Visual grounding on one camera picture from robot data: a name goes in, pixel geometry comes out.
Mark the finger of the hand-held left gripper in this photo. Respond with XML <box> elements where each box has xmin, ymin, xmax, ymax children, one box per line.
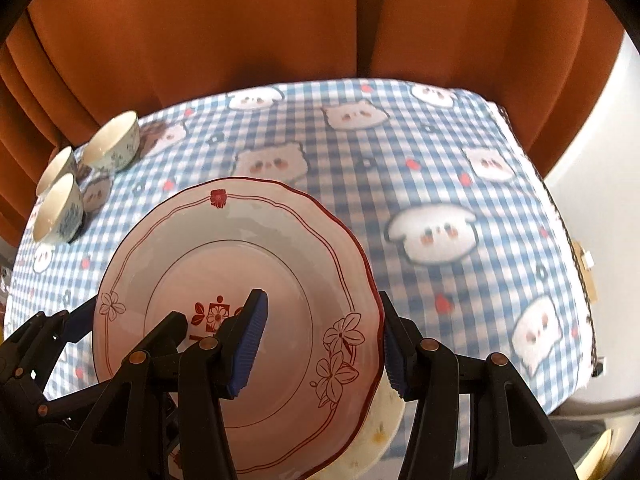
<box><xmin>37</xmin><ymin>377</ymin><xmax>123</xmax><ymax>423</ymax></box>
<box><xmin>0</xmin><ymin>299</ymin><xmax>96</xmax><ymax>386</ymax></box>

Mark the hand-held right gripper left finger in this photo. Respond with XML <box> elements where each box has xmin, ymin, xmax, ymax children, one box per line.
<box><xmin>65</xmin><ymin>288</ymin><xmax>269</xmax><ymax>480</ymax></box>

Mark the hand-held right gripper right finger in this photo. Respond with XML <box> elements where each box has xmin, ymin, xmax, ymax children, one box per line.
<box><xmin>378</xmin><ymin>291</ymin><xmax>581</xmax><ymax>480</ymax></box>

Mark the deep yellow floral plate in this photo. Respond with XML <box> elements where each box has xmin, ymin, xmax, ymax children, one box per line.
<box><xmin>310</xmin><ymin>375</ymin><xmax>405</xmax><ymax>480</ymax></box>

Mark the small red patterned plate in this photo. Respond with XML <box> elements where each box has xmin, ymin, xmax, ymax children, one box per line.
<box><xmin>93</xmin><ymin>176</ymin><xmax>385</xmax><ymax>476</ymax></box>

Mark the green floral bowl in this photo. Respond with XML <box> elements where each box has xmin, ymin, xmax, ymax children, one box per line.
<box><xmin>81</xmin><ymin>111</ymin><xmax>141</xmax><ymax>173</ymax></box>
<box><xmin>36</xmin><ymin>146</ymin><xmax>78</xmax><ymax>198</ymax></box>
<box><xmin>32</xmin><ymin>173</ymin><xmax>85</xmax><ymax>243</ymax></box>

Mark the blue checked printed tablecloth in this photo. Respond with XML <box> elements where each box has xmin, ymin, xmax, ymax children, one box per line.
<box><xmin>2</xmin><ymin>79</ymin><xmax>601</xmax><ymax>466</ymax></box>

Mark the tan cardboard box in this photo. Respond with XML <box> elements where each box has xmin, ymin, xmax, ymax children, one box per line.
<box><xmin>572</xmin><ymin>241</ymin><xmax>598</xmax><ymax>303</ymax></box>

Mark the orange curtain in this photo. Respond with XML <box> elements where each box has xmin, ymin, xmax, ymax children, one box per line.
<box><xmin>0</xmin><ymin>0</ymin><xmax>626</xmax><ymax>251</ymax></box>

